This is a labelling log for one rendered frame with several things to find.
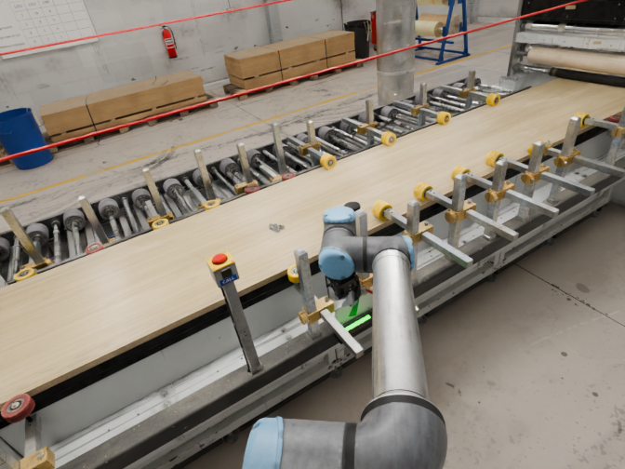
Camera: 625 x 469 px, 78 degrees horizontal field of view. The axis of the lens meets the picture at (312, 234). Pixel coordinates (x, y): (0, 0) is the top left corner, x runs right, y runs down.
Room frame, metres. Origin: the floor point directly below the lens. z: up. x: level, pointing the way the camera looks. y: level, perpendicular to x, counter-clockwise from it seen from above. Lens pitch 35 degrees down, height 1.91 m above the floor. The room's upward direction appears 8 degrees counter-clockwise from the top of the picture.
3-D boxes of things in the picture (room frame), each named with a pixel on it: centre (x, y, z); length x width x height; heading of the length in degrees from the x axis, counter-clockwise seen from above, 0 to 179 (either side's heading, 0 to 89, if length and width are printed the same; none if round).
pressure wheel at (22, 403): (0.75, 0.98, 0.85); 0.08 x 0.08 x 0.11
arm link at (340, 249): (0.79, -0.07, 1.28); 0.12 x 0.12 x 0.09; 78
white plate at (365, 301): (1.10, -0.16, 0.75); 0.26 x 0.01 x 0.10; 116
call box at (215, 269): (0.92, 0.28, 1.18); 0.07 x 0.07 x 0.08; 26
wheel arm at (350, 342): (1.01, 0.00, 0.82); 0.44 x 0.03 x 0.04; 26
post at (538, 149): (1.58, -1.07, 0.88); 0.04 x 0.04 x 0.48; 26
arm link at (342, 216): (0.90, -0.08, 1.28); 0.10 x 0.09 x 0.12; 168
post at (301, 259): (1.03, 0.05, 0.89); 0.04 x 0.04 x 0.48; 26
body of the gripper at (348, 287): (0.90, -0.07, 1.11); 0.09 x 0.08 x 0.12; 118
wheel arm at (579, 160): (1.64, -1.37, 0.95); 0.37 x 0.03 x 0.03; 26
